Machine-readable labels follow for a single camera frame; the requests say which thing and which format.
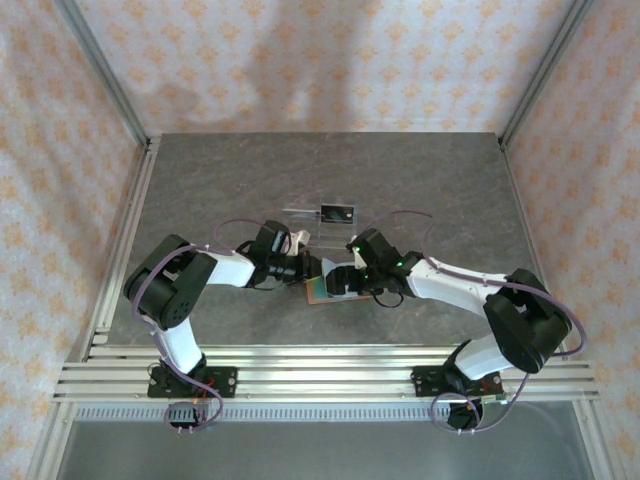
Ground aluminium table side rail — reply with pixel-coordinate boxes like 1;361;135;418
499;144;569;361
82;137;162;362

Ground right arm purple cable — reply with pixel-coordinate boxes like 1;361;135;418
347;210;589;436

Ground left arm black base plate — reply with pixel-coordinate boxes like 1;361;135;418
147;366;239;400

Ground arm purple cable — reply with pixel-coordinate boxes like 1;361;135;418
130;218;269;432
347;210;589;436

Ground long aluminium rail beams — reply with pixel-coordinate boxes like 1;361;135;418
52;343;601;404

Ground black cable junction box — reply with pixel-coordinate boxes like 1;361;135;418
446;399;485;435
164;401;210;437

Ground black credit card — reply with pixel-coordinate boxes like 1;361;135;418
319;203;357;225

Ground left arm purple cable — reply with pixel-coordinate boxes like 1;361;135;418
130;218;269;432

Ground aluminium frame leg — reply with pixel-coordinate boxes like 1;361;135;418
22;402;76;480
572;399;619;480

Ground grey metal panel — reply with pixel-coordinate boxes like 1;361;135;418
49;418;601;480

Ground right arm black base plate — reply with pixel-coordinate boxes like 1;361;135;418
410;364;504;400

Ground grey slotted cable duct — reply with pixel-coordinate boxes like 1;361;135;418
72;403;576;422

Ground aluminium frame post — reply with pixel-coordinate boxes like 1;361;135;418
497;0;596;151
52;0;154;151

